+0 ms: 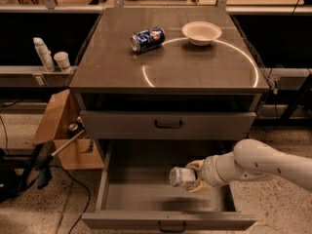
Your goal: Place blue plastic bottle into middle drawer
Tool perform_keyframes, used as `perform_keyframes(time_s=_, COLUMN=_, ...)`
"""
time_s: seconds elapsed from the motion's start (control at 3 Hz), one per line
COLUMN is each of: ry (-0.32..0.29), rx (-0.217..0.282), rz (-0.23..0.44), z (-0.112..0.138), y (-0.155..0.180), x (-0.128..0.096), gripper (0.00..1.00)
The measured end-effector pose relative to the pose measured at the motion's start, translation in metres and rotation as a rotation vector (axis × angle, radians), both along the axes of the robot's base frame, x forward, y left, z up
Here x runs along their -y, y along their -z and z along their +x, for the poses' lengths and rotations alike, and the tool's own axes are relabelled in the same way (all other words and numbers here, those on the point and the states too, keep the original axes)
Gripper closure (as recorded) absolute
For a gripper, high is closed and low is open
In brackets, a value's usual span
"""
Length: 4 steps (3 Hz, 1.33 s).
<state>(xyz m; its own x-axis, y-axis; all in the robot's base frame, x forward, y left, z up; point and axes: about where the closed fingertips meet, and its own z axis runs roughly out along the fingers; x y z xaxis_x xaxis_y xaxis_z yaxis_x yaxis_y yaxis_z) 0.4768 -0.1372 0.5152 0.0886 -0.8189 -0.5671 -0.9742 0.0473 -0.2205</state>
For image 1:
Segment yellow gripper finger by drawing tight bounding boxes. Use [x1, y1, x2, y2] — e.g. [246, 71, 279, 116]
[186, 179, 213, 193]
[186, 160, 204, 173]

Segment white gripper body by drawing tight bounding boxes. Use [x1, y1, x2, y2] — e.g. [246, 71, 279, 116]
[199, 154, 232, 187]

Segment clear plastic water bottle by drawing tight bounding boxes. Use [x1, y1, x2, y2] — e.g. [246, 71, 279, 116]
[169, 167, 196, 187]

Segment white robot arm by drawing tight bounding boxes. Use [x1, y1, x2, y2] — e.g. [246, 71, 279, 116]
[186, 139, 312, 193]

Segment open grey middle drawer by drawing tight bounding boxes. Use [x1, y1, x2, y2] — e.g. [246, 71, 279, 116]
[82, 140, 256, 233]

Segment grey drawer cabinet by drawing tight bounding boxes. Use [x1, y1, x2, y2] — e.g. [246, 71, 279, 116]
[68, 6, 271, 231]

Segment closed grey upper drawer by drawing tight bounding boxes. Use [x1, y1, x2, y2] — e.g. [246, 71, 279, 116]
[81, 110, 255, 140]

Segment white spray bottle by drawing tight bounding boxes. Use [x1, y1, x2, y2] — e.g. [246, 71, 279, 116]
[33, 37, 55, 72]

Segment white paper bowl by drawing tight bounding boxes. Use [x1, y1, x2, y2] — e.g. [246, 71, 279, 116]
[181, 21, 222, 46]

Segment blue soda can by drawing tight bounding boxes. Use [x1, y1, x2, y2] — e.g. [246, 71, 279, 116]
[131, 27, 166, 54]

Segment brown cardboard box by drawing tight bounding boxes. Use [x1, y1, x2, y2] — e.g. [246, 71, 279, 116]
[33, 90, 104, 170]

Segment black equipment on floor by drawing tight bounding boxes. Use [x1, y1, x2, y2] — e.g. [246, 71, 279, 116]
[0, 148, 40, 203]

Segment grey side shelf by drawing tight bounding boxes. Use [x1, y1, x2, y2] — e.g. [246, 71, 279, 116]
[0, 66, 75, 88]

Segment black floor cable left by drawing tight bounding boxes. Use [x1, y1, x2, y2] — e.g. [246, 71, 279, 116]
[48, 165, 92, 234]

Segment metal pole with dark handle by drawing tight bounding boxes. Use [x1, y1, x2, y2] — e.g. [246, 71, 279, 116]
[34, 129, 86, 190]

